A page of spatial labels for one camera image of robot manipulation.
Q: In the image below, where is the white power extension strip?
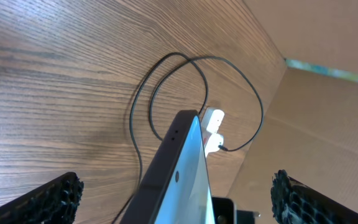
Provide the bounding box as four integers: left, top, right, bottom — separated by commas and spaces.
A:
201, 107, 224, 145

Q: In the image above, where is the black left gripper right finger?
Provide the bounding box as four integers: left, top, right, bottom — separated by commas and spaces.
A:
270, 170, 358, 224

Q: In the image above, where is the Samsung Galaxy smartphone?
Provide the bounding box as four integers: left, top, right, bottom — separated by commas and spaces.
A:
121, 110, 214, 224

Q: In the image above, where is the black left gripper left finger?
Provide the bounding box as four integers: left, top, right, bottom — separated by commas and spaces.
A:
0, 172, 84, 224

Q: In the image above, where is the black USB charging cable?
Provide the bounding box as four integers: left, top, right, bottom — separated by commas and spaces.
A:
112, 52, 265, 224

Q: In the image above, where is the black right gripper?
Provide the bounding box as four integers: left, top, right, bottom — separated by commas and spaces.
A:
212, 197, 260, 224

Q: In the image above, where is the white USB charger plug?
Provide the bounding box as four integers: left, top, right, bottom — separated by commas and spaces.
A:
203, 132, 224, 157

